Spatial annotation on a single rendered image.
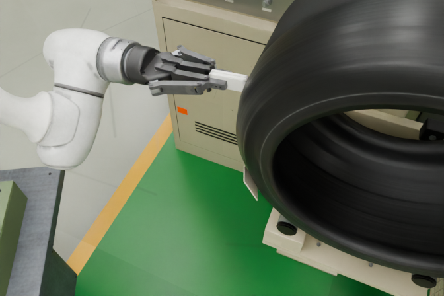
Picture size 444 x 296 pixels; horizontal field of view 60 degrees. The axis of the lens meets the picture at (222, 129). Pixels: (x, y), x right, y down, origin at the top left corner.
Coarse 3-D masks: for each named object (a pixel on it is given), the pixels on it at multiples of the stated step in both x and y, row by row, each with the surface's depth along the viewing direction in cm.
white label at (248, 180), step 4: (244, 168) 72; (244, 172) 72; (248, 172) 74; (244, 176) 71; (248, 176) 73; (244, 180) 70; (248, 180) 72; (252, 180) 74; (248, 184) 71; (252, 184) 74; (248, 188) 71; (252, 188) 73; (256, 188) 75; (252, 192) 72; (256, 192) 74; (256, 196) 73
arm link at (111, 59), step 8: (112, 40) 75; (120, 40) 75; (128, 40) 75; (104, 48) 74; (112, 48) 73; (120, 48) 73; (128, 48) 74; (104, 56) 73; (112, 56) 73; (120, 56) 72; (104, 64) 74; (112, 64) 73; (120, 64) 73; (104, 72) 75; (112, 72) 74; (120, 72) 73; (112, 80) 76; (120, 80) 75; (128, 80) 76
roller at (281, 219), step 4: (280, 216) 83; (280, 220) 82; (284, 220) 81; (280, 224) 81; (284, 224) 81; (288, 224) 80; (292, 224) 81; (280, 228) 82; (284, 228) 81; (288, 228) 81; (292, 228) 81; (296, 228) 81; (284, 232) 83; (288, 232) 82; (292, 232) 81; (296, 232) 81
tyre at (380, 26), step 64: (320, 0) 53; (384, 0) 44; (256, 64) 59; (320, 64) 46; (384, 64) 42; (256, 128) 58; (320, 128) 90; (320, 192) 85; (384, 192) 86; (384, 256) 71
